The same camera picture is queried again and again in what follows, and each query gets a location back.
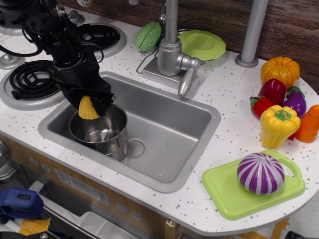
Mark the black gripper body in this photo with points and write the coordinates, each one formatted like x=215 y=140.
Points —
x=80 y=76

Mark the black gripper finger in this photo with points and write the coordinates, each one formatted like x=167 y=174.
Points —
x=101 y=105

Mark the yellow toy corn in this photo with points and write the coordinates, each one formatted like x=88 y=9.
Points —
x=86 y=110

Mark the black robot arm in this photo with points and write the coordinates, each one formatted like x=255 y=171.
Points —
x=50 y=29

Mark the stainless steel pot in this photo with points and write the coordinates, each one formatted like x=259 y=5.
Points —
x=106 y=135

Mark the grey toy sink basin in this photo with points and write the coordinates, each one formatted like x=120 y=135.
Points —
x=166 y=134

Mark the back right black burner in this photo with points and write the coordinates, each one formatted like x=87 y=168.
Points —
x=108 y=40

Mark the black burner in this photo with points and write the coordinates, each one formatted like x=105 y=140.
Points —
x=108 y=40
x=11 y=31
x=31 y=86

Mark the front left black burner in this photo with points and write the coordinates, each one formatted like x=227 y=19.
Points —
x=31 y=86

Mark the grey stove knob back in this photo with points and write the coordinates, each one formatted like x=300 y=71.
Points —
x=76 y=18

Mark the grey stove knob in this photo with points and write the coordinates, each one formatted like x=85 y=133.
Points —
x=76 y=18
x=8 y=62

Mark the green toy bitter gourd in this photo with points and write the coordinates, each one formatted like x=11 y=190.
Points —
x=148 y=37

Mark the grey stove knob front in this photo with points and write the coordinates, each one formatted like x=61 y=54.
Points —
x=8 y=62

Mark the grey toy faucet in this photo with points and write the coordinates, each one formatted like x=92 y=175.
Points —
x=171 y=65

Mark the back left black burner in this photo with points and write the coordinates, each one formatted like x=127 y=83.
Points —
x=11 y=31

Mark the toy oven door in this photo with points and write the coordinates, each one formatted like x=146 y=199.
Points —
x=81 y=215

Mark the green toy plate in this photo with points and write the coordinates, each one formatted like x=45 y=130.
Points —
x=201 y=44

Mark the blue clamp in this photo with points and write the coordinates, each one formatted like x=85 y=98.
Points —
x=18 y=203

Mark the yellow tape piece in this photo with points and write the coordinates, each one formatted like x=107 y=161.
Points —
x=34 y=226

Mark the green toy cutting board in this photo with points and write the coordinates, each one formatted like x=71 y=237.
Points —
x=234 y=202

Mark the red toy chili pepper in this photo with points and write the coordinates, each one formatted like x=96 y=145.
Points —
x=259 y=104

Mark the purple striped toy onion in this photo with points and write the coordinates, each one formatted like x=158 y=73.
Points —
x=260 y=173

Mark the dark red toy pepper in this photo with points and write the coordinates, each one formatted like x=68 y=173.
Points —
x=274 y=90

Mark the grey vertical pole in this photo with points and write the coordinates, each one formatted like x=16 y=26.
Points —
x=247 y=58

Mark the yellow toy bell pepper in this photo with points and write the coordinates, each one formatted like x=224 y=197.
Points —
x=277 y=125

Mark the orange toy pumpkin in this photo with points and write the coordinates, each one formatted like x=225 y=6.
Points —
x=284 y=69

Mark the purple toy eggplant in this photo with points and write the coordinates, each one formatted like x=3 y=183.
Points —
x=295 y=100

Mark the orange toy carrot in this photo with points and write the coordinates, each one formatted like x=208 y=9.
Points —
x=309 y=127

